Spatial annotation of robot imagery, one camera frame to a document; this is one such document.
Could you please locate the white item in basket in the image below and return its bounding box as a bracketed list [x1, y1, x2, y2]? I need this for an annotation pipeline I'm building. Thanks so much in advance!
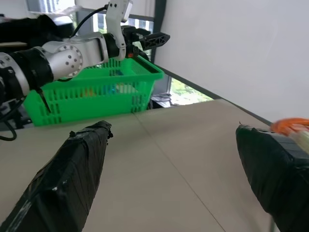
[116, 83, 140, 94]

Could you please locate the grey clutter behind table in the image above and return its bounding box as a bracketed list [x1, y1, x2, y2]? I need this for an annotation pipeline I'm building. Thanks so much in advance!
[149, 92, 172, 110]

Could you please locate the dark window frame post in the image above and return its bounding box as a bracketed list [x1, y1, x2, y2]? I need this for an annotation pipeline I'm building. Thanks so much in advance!
[152, 0, 168, 66]

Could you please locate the black robot body cable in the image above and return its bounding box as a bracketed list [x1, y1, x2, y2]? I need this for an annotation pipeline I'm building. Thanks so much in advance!
[0, 96, 28, 142]

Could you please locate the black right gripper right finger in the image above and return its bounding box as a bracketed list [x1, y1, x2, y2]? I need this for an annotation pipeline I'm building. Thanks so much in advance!
[235, 124, 309, 232]

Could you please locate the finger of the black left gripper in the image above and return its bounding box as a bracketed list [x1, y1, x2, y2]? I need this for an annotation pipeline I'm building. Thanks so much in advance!
[135, 27, 152, 37]
[140, 31, 171, 51]

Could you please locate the orange and white snack packet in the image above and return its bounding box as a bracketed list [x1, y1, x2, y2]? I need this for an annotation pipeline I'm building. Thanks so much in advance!
[269, 117, 309, 155]

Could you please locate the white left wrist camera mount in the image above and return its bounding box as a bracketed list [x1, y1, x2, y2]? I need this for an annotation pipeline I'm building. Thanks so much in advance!
[105, 0, 134, 61]

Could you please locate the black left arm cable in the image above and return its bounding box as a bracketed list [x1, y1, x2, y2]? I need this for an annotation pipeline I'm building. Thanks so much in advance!
[70, 6, 109, 39]

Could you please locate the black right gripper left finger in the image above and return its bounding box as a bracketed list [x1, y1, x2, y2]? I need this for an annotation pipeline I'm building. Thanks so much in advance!
[0, 120, 114, 232]

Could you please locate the black bag in background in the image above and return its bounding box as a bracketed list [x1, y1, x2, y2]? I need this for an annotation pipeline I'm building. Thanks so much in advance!
[0, 14, 76, 49]

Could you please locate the blue item in basket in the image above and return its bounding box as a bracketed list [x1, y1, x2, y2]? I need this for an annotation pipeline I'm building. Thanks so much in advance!
[108, 70, 124, 95]

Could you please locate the orange item in basket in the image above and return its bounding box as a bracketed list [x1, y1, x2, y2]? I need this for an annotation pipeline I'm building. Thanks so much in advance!
[81, 87, 95, 98]

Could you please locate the green plastic slotted basket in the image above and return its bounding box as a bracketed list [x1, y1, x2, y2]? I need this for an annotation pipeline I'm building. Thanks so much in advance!
[23, 55, 165, 127]

